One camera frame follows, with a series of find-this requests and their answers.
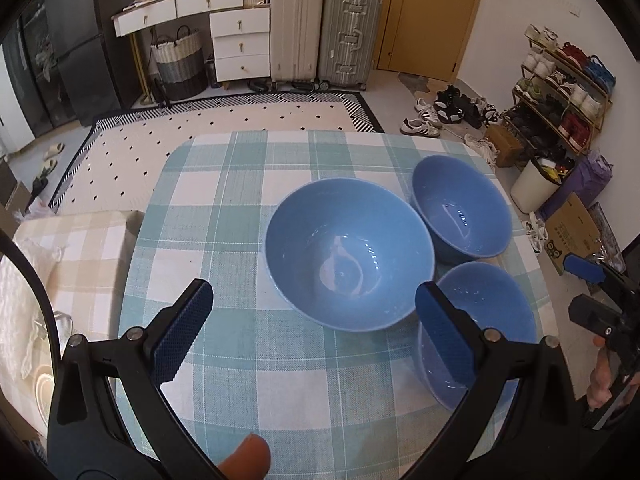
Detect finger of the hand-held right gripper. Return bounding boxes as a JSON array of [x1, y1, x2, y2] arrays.
[[564, 255, 626, 286], [569, 295, 628, 342]]

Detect grey white woven basket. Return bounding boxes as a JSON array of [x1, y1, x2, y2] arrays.
[[150, 25, 208, 102]]

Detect stack of small cream bowls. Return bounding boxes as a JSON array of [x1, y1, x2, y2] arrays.
[[32, 360, 57, 421]]

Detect wooden door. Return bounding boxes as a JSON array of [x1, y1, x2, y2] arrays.
[[376, 0, 493, 82]]

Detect purple bag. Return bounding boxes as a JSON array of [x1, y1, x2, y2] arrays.
[[542, 150, 613, 221]]

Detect silver suitcase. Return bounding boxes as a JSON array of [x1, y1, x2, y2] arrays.
[[319, 0, 383, 91]]

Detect white waste bin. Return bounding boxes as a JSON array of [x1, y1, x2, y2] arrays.
[[510, 156, 563, 213]]

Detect pile of loose shoes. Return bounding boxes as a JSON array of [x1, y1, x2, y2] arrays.
[[400, 85, 501, 161]]

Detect white vanity desk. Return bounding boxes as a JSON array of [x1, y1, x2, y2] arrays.
[[111, 0, 271, 86]]

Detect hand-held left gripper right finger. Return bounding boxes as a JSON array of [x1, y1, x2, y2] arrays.
[[400, 281, 583, 480]]

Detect white bubble wrap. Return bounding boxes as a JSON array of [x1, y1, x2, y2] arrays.
[[0, 245, 66, 381]]

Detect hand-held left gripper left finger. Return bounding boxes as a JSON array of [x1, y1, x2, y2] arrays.
[[46, 279, 223, 480]]

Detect metal phone stand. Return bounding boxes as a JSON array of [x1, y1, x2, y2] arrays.
[[50, 310, 78, 343]]

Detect blue checked tablecloth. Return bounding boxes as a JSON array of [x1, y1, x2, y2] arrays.
[[116, 130, 551, 480]]

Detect person's left hand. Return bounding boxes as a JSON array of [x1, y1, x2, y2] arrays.
[[217, 434, 272, 480]]

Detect printed cardboard box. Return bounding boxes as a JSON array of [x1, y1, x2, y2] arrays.
[[544, 192, 601, 276]]

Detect person's right hand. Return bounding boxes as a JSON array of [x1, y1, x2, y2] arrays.
[[587, 337, 614, 411]]

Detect beige checked tablecloth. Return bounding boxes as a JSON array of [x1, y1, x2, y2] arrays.
[[0, 210, 146, 441]]

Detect rows of racked shoes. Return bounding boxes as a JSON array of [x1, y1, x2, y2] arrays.
[[515, 26, 615, 153]]

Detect small brown cardboard box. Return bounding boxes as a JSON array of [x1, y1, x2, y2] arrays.
[[484, 124, 526, 167]]

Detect metal shoe rack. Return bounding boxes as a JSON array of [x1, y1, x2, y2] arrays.
[[502, 25, 613, 156]]

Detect blue bowl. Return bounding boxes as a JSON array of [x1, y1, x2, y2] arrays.
[[411, 155, 513, 265], [416, 261, 538, 411], [264, 176, 436, 333]]

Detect dark grey fridge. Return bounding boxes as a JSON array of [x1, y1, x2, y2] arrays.
[[42, 0, 136, 126]]

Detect black cable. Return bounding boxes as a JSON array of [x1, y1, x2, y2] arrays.
[[0, 230, 66, 351]]

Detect white suitcase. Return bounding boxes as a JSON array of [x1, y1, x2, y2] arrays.
[[270, 0, 326, 86]]

